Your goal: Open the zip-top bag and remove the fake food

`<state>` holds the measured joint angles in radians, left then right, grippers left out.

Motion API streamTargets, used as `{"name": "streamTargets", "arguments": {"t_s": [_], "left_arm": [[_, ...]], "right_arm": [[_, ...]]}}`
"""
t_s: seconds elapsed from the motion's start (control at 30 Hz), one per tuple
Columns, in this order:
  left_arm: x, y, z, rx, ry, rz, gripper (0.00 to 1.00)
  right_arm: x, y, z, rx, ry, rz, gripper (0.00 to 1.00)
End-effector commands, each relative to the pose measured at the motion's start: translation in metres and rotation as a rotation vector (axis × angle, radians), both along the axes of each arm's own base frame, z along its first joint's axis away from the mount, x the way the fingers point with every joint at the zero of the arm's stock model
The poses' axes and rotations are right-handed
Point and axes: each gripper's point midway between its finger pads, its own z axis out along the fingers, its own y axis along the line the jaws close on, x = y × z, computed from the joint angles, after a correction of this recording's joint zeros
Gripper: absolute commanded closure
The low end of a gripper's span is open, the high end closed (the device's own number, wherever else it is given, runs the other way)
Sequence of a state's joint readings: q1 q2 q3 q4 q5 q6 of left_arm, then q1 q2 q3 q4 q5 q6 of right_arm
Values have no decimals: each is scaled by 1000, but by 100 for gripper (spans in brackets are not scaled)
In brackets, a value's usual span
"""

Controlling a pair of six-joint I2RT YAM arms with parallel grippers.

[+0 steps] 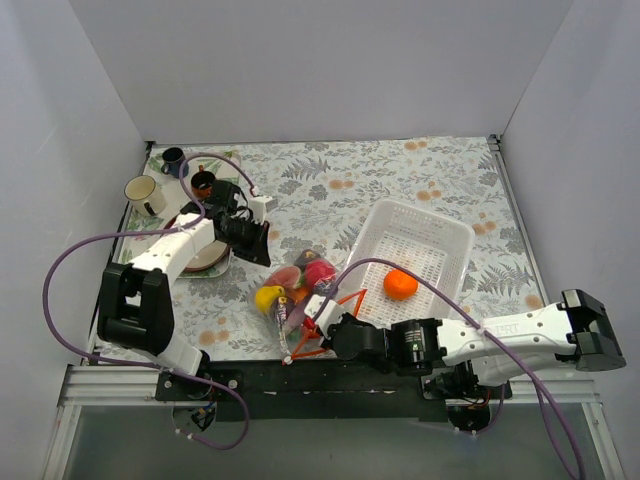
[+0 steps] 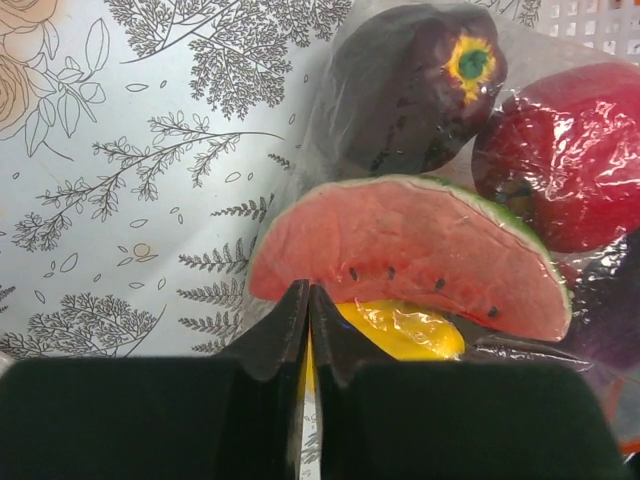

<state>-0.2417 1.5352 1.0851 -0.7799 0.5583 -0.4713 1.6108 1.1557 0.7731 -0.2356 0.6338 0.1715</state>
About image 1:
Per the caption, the yellow fake lemon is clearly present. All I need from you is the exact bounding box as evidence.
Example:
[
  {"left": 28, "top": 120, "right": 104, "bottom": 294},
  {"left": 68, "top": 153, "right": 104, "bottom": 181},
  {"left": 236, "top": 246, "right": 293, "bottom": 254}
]
[{"left": 254, "top": 285, "right": 286, "bottom": 315}]

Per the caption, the orange fake mandarin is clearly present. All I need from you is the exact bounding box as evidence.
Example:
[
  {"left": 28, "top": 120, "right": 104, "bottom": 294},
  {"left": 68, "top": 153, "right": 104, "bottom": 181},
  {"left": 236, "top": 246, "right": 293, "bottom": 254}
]
[{"left": 383, "top": 269, "right": 419, "bottom": 301}]

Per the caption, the clear zip top bag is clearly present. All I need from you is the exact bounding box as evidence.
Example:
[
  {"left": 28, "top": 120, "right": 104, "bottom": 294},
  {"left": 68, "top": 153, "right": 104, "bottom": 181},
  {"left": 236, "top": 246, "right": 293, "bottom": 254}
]
[{"left": 257, "top": 249, "right": 337, "bottom": 365}]

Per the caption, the red fake apple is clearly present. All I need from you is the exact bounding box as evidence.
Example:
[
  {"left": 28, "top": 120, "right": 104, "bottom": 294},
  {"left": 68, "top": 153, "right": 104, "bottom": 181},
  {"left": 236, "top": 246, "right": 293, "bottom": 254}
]
[{"left": 304, "top": 259, "right": 336, "bottom": 288}]

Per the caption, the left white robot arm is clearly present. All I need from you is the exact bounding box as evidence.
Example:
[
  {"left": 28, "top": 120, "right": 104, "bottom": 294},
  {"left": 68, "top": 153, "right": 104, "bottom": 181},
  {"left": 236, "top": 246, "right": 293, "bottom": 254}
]
[{"left": 97, "top": 180, "right": 276, "bottom": 400}]

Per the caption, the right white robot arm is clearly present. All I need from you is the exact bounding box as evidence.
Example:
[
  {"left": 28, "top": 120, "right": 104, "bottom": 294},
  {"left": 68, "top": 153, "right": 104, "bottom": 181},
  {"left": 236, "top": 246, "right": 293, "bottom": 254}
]
[{"left": 306, "top": 290, "right": 626, "bottom": 398}]

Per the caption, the red rimmed plate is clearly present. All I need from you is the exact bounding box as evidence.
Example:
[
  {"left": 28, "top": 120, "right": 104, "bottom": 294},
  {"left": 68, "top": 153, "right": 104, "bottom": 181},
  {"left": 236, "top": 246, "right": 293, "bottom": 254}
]
[{"left": 184, "top": 241, "right": 230, "bottom": 273}]

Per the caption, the brown orange small cup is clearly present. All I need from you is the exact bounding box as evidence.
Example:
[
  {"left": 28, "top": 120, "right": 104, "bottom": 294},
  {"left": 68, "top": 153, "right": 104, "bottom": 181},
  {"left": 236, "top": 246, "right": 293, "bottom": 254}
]
[{"left": 191, "top": 170, "right": 216, "bottom": 200}]

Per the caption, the leaf patterned serving tray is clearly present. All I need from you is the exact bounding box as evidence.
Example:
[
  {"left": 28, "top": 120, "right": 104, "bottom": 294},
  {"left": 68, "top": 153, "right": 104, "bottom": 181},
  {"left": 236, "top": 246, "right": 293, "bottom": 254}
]
[{"left": 117, "top": 147, "right": 244, "bottom": 278}]

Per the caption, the floral patterned tablecloth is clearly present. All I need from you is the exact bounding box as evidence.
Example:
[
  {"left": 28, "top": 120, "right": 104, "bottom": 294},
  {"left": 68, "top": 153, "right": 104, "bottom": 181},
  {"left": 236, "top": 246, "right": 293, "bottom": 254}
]
[{"left": 173, "top": 137, "right": 546, "bottom": 360}]

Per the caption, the dark blue mug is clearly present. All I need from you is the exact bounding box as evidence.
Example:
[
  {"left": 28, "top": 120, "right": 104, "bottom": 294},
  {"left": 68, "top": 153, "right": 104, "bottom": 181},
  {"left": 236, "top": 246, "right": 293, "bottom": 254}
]
[{"left": 160, "top": 147, "right": 189, "bottom": 179}]

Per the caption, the cream enamel mug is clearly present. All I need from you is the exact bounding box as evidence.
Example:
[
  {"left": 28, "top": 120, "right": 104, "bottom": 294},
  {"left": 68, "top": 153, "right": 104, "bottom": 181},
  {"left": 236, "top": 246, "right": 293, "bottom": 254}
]
[{"left": 124, "top": 175, "right": 167, "bottom": 217}]

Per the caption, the white perforated plastic basket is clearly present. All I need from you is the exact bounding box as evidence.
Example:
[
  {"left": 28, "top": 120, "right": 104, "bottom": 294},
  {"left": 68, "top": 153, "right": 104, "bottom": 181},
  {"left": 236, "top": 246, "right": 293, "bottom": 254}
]
[{"left": 339, "top": 199, "right": 475, "bottom": 328}]

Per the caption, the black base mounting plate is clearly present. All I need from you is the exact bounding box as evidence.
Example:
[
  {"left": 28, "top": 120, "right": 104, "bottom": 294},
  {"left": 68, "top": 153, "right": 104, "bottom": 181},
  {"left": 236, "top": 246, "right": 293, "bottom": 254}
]
[{"left": 155, "top": 359, "right": 512, "bottom": 422}]

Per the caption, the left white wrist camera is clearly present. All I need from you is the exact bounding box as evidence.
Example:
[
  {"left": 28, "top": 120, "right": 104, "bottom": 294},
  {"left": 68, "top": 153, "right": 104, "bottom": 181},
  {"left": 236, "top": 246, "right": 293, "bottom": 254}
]
[{"left": 248, "top": 196, "right": 278, "bottom": 223}]

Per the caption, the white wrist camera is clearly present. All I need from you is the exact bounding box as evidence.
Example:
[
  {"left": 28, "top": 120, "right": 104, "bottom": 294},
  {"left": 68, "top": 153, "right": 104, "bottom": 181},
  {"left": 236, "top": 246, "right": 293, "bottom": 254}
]
[
  {"left": 304, "top": 294, "right": 346, "bottom": 337},
  {"left": 248, "top": 196, "right": 278, "bottom": 223}
]

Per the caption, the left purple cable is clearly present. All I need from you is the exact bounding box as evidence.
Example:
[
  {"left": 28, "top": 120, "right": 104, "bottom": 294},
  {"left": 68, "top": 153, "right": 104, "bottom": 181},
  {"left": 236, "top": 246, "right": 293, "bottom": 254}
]
[{"left": 42, "top": 152, "right": 259, "bottom": 451}]

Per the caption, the purple cable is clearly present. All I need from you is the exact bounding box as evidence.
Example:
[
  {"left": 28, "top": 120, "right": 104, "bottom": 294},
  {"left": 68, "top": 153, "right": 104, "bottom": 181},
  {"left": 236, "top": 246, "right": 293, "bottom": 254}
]
[
  {"left": 42, "top": 152, "right": 259, "bottom": 451},
  {"left": 319, "top": 257, "right": 586, "bottom": 480}
]

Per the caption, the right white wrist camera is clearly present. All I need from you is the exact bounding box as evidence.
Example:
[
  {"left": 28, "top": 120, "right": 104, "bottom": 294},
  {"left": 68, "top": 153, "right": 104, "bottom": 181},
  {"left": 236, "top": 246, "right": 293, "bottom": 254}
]
[{"left": 304, "top": 294, "right": 346, "bottom": 337}]

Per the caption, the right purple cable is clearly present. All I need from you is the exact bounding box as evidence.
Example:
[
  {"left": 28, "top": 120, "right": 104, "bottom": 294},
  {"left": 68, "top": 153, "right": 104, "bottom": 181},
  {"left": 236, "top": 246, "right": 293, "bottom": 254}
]
[{"left": 319, "top": 257, "right": 586, "bottom": 480}]

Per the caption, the aluminium frame rail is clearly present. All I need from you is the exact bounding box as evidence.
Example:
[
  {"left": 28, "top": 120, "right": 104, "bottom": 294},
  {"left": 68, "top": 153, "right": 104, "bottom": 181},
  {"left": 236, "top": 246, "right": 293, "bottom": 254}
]
[{"left": 57, "top": 365, "right": 601, "bottom": 406}]

